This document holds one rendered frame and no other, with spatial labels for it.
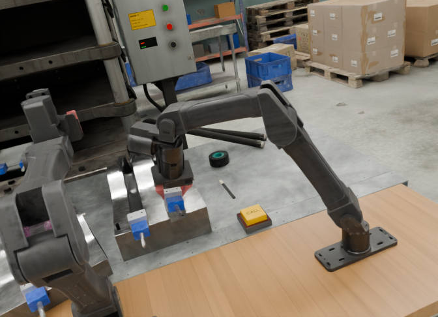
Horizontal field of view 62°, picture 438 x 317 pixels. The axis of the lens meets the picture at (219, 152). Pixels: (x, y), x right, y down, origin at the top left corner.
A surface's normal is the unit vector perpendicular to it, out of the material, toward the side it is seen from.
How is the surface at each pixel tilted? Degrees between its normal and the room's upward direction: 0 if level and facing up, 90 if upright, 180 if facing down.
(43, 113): 89
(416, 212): 0
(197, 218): 90
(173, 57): 90
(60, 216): 63
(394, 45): 81
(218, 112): 87
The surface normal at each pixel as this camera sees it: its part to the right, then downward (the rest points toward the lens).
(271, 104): -0.21, 0.45
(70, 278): 0.36, 0.75
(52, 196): 0.21, -0.08
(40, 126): 0.32, 0.33
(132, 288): -0.17, -0.89
